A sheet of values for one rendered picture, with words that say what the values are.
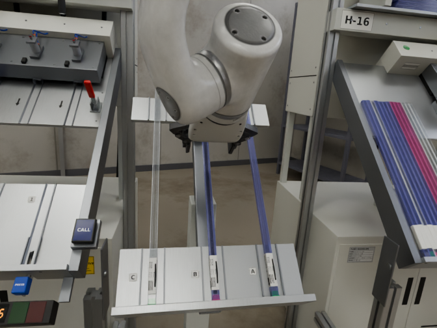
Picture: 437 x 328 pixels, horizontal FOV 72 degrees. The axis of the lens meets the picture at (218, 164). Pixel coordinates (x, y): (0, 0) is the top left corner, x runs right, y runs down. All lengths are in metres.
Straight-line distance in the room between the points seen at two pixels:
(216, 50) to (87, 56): 0.67
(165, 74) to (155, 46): 0.03
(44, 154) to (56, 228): 3.11
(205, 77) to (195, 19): 3.77
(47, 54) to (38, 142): 2.83
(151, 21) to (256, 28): 0.12
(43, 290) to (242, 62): 0.97
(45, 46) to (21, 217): 0.51
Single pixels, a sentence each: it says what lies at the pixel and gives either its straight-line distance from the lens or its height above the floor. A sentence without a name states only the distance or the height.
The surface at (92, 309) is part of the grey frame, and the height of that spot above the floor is 0.61.
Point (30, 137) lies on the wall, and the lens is 3.81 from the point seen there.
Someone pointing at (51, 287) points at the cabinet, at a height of 0.45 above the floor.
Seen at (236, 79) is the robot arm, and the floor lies 1.10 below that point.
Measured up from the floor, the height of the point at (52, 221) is 0.78.
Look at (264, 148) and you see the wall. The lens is 4.75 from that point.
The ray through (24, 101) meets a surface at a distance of 1.00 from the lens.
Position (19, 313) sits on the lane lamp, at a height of 0.66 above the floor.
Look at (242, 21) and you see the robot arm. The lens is 0.38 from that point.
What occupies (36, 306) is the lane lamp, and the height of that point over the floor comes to 0.67.
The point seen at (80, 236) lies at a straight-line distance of 0.67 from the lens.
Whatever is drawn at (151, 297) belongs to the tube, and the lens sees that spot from 0.57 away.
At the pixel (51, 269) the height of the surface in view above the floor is 0.73.
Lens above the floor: 1.09
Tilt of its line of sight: 14 degrees down
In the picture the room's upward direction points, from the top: 4 degrees clockwise
